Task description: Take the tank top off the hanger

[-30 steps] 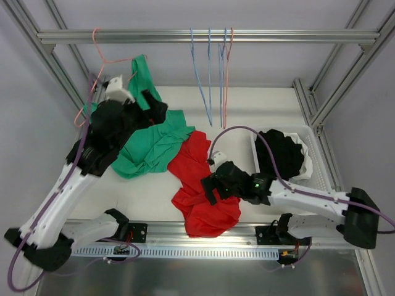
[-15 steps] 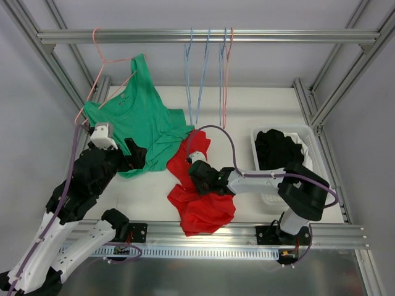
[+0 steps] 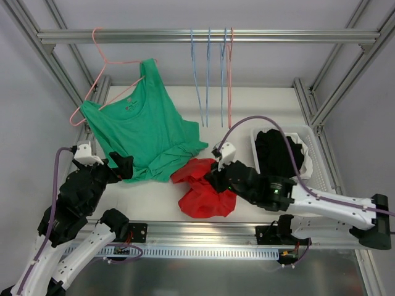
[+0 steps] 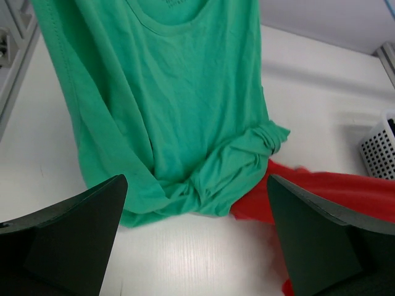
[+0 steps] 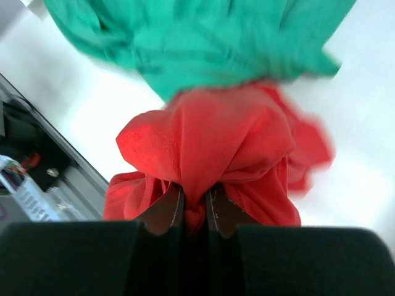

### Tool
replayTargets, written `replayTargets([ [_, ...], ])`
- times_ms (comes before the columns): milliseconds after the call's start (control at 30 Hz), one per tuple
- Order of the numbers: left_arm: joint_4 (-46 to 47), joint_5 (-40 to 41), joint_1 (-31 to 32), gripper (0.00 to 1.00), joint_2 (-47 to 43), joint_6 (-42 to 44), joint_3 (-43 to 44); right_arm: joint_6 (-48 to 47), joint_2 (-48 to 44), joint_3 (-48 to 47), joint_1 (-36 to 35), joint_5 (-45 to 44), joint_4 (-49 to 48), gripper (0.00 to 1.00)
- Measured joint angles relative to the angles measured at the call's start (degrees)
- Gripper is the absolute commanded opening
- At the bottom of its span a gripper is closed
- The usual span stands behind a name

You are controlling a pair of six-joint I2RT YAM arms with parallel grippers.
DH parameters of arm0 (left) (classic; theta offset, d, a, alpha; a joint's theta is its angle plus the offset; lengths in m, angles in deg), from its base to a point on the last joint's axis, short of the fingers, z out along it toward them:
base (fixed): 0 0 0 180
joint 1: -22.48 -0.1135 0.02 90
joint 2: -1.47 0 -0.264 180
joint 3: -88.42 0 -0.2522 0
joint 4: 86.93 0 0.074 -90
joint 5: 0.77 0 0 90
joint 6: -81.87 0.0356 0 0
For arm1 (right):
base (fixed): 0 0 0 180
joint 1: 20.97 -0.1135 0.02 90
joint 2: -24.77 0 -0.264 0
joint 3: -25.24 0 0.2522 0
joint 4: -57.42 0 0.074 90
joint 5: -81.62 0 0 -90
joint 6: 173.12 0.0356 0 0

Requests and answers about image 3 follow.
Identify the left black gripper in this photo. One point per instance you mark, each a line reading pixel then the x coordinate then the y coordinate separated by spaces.
pixel 112 171

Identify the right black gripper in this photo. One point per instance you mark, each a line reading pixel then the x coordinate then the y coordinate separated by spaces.
pixel 222 176

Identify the red tank top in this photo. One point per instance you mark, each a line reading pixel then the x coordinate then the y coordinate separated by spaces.
pixel 202 201

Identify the black tank top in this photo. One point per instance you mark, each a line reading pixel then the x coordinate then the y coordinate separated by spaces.
pixel 272 154

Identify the green tank top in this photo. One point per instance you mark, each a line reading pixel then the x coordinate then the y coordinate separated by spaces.
pixel 147 126

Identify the pink hanger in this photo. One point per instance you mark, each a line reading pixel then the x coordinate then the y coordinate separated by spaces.
pixel 95 83
pixel 229 48

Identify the blue hanger of white top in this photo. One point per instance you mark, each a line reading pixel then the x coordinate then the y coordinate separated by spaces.
pixel 222 47

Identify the blue hanger of black top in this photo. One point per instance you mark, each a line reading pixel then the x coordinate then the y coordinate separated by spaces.
pixel 208 75

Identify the blue hanger of red top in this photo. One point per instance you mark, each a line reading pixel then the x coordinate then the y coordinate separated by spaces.
pixel 195 76

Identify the white tank top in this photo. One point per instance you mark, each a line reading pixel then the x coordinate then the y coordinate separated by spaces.
pixel 306 168

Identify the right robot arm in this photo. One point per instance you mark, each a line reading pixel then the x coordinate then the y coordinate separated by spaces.
pixel 306 212

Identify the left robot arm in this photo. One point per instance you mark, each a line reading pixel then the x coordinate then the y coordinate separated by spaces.
pixel 48 272

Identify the white plastic basket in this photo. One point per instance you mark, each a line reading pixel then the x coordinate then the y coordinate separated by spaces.
pixel 319 179

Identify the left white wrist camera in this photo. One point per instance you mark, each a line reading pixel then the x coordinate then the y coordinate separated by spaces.
pixel 85 154

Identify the aluminium frame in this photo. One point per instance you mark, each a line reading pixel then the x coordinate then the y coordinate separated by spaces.
pixel 353 100

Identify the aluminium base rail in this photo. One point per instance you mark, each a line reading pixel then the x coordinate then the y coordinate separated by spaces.
pixel 207 234

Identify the white slotted cable duct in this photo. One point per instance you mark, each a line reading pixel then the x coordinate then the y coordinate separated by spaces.
pixel 159 251

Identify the aluminium hanging rail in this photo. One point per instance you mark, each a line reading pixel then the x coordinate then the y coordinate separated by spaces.
pixel 117 36

